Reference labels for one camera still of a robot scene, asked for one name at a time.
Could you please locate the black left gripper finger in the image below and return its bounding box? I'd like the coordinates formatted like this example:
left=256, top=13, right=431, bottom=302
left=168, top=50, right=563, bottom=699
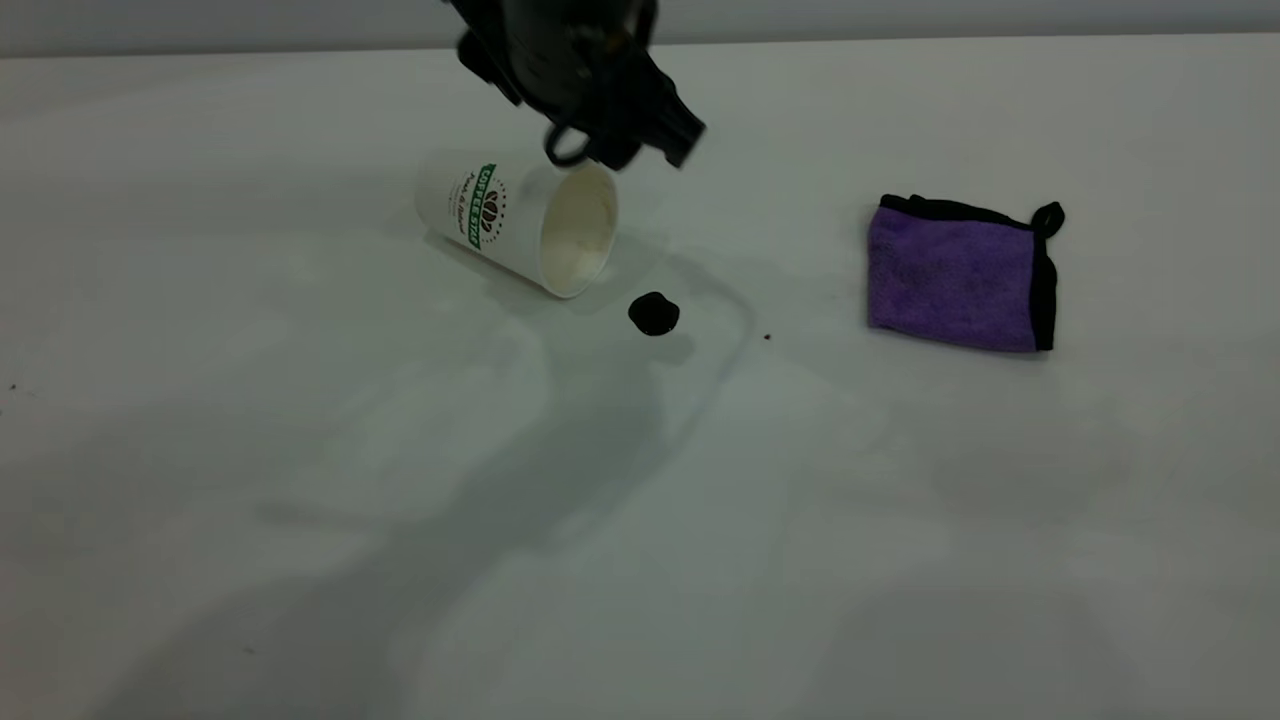
left=544, top=112, right=643, bottom=172
left=628, top=55, right=708, bottom=169

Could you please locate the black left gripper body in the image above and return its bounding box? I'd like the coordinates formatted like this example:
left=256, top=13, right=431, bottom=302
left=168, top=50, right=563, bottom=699
left=445, top=0, right=663, bottom=131

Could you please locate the white paper coffee cup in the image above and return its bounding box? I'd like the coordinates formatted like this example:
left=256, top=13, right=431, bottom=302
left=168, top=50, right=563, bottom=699
left=414, top=155, right=620, bottom=300

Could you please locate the purple microfiber cloth black trim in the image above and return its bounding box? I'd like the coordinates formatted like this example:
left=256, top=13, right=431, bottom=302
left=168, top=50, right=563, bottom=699
left=866, top=194, right=1066, bottom=354

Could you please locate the black liquid spill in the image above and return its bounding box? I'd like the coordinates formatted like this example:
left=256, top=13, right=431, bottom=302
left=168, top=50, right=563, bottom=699
left=627, top=291, right=682, bottom=338

